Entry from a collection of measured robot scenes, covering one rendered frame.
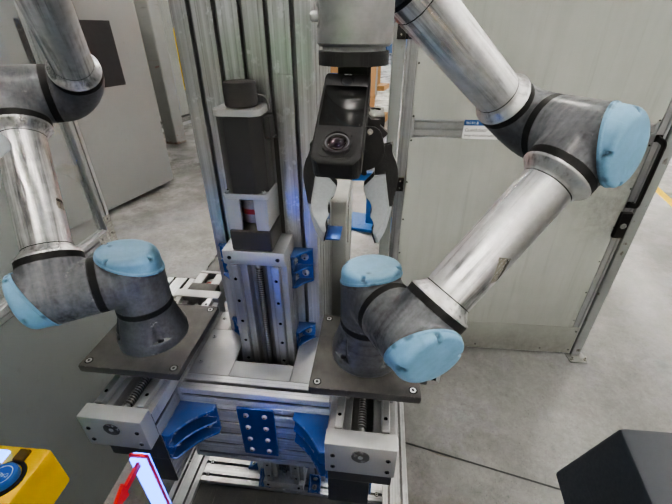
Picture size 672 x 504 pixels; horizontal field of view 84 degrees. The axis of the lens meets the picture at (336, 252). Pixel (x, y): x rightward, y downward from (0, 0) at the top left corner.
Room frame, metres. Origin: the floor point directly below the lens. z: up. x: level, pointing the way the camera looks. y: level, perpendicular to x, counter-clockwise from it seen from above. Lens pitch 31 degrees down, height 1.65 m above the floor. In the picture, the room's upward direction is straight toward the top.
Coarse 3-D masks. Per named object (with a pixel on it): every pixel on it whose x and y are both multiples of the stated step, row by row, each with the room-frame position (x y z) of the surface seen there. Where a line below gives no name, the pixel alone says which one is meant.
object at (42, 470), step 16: (0, 448) 0.35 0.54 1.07; (16, 448) 0.35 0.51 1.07; (32, 448) 0.35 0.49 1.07; (32, 464) 0.32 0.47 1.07; (48, 464) 0.33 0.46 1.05; (16, 480) 0.30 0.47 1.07; (32, 480) 0.31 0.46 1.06; (48, 480) 0.32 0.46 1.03; (64, 480) 0.34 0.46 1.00; (0, 496) 0.28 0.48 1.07; (16, 496) 0.28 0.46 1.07; (32, 496) 0.29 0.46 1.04; (48, 496) 0.31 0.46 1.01
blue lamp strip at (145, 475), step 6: (132, 462) 0.26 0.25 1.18; (144, 462) 0.26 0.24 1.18; (144, 468) 0.26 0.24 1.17; (150, 468) 0.27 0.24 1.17; (138, 474) 0.26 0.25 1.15; (144, 474) 0.26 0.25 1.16; (150, 474) 0.26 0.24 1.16; (144, 480) 0.26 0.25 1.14; (150, 480) 0.26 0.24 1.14; (144, 486) 0.26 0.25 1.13; (150, 486) 0.26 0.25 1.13; (156, 486) 0.26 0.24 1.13; (150, 492) 0.26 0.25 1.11; (156, 492) 0.26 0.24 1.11; (150, 498) 0.26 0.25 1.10; (156, 498) 0.26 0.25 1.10; (162, 498) 0.26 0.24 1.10
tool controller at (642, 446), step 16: (624, 432) 0.26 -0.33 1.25; (640, 432) 0.26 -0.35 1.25; (656, 432) 0.26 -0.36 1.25; (592, 448) 0.28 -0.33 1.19; (608, 448) 0.26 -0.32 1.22; (624, 448) 0.24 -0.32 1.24; (640, 448) 0.24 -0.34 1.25; (656, 448) 0.24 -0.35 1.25; (576, 464) 0.29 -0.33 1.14; (592, 464) 0.27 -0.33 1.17; (608, 464) 0.25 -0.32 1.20; (624, 464) 0.24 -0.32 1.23; (640, 464) 0.23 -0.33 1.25; (656, 464) 0.23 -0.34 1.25; (560, 480) 0.30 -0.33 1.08; (576, 480) 0.27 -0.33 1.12; (592, 480) 0.26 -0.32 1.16; (608, 480) 0.24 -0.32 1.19; (624, 480) 0.23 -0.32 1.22; (640, 480) 0.21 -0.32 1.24; (656, 480) 0.21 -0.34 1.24; (576, 496) 0.26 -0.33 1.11; (592, 496) 0.24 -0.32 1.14; (608, 496) 0.23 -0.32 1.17; (624, 496) 0.22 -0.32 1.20; (640, 496) 0.20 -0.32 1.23; (656, 496) 0.20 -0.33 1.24
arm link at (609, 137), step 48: (576, 96) 0.63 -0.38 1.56; (528, 144) 0.63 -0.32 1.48; (576, 144) 0.54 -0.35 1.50; (624, 144) 0.52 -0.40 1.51; (528, 192) 0.53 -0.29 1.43; (576, 192) 0.53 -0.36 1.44; (480, 240) 0.51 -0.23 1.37; (528, 240) 0.50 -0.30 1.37; (432, 288) 0.48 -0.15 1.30; (480, 288) 0.47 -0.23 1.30; (384, 336) 0.44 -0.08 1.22; (432, 336) 0.41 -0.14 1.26
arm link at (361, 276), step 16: (368, 256) 0.63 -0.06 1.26; (384, 256) 0.63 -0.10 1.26; (352, 272) 0.56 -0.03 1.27; (368, 272) 0.56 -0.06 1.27; (384, 272) 0.56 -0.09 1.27; (400, 272) 0.57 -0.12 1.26; (352, 288) 0.55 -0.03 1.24; (368, 288) 0.54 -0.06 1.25; (384, 288) 0.53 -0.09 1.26; (352, 304) 0.54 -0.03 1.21; (368, 304) 0.51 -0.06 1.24; (352, 320) 0.55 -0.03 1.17
